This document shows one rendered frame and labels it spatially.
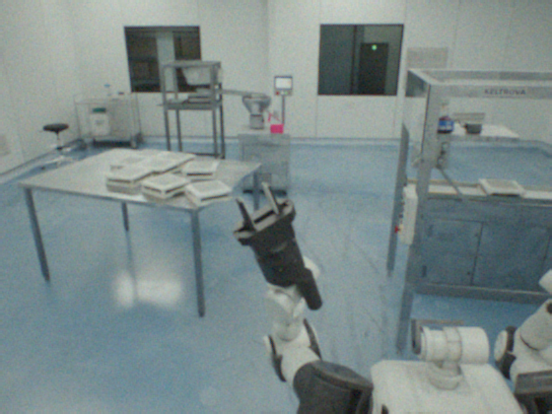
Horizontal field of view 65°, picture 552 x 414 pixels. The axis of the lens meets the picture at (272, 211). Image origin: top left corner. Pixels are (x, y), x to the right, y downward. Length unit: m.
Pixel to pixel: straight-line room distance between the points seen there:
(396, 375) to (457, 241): 2.50
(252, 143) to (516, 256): 3.07
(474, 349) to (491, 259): 2.63
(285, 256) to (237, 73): 7.22
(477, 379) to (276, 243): 0.46
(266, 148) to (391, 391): 4.50
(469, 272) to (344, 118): 5.05
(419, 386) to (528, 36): 8.05
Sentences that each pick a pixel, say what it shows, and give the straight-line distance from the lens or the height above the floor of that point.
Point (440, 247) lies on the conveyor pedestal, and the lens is 3.36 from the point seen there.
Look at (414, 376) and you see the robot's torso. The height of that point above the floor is 1.22.
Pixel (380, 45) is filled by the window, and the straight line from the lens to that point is 7.98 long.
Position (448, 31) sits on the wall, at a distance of 8.23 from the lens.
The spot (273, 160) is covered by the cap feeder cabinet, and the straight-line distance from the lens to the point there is 5.23.
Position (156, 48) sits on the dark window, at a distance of 8.26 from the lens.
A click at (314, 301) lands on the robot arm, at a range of 0.90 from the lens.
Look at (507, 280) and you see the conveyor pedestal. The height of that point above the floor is 0.19.
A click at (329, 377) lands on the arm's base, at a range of 0.85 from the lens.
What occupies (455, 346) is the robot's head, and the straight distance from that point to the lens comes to 0.87.
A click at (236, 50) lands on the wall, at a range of 7.94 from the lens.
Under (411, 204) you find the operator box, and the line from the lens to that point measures 2.29.
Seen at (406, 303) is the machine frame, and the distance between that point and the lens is 2.69.
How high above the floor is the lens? 1.83
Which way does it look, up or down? 22 degrees down
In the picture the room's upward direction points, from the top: straight up
